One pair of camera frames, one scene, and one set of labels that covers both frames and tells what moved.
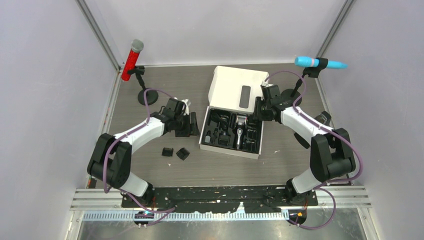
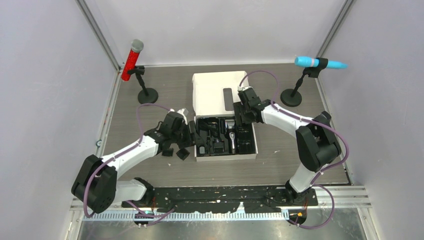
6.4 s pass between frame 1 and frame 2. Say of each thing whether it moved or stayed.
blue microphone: stayed
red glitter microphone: stayed
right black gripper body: moved
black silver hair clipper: moved
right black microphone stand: stayed
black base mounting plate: stayed
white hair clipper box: moved
